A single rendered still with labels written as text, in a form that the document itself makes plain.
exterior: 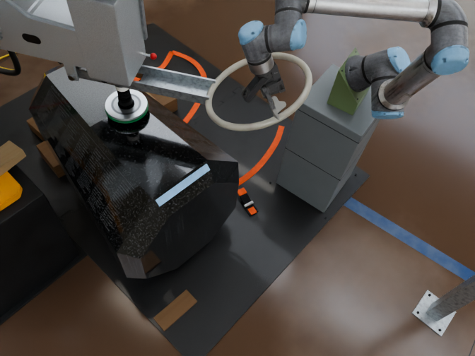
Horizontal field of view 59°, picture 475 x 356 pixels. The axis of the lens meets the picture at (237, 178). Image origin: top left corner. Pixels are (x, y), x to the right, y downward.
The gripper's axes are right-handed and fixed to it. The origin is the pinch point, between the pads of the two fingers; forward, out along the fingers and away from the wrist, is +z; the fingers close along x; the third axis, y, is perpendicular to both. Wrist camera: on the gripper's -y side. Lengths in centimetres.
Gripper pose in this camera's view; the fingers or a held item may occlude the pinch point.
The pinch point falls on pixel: (271, 109)
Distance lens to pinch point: 170.4
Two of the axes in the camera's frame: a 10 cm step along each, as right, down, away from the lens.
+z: 3.1, 6.0, 7.4
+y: 9.1, -4.1, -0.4
